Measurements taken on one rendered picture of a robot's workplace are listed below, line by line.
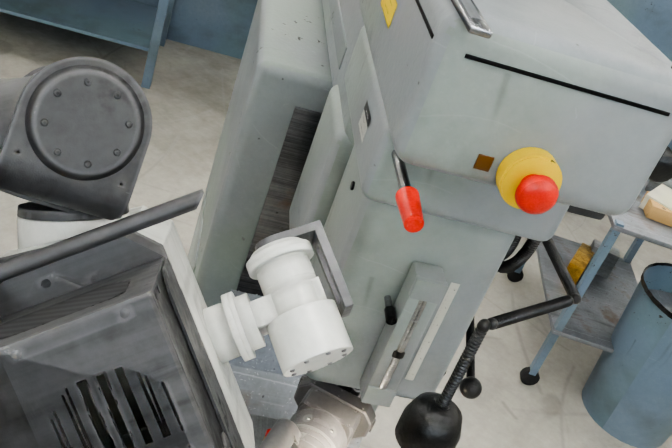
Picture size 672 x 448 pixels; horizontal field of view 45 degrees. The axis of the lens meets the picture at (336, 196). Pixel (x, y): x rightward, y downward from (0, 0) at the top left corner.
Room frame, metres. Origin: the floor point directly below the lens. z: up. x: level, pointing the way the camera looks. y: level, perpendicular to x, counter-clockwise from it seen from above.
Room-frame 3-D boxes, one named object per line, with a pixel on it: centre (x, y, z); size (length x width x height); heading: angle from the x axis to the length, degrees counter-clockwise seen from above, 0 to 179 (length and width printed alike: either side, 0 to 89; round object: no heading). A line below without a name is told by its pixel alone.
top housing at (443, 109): (0.96, -0.11, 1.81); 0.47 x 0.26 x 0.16; 13
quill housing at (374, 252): (0.95, -0.11, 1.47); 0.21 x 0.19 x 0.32; 103
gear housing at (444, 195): (0.99, -0.10, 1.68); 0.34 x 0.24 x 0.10; 13
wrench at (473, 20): (0.77, -0.04, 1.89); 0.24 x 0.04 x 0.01; 14
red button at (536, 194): (0.70, -0.17, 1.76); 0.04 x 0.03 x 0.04; 103
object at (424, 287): (0.84, -0.14, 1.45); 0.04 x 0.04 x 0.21; 13
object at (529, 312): (0.79, -0.26, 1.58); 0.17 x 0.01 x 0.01; 137
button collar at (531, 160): (0.72, -0.17, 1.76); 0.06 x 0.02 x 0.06; 103
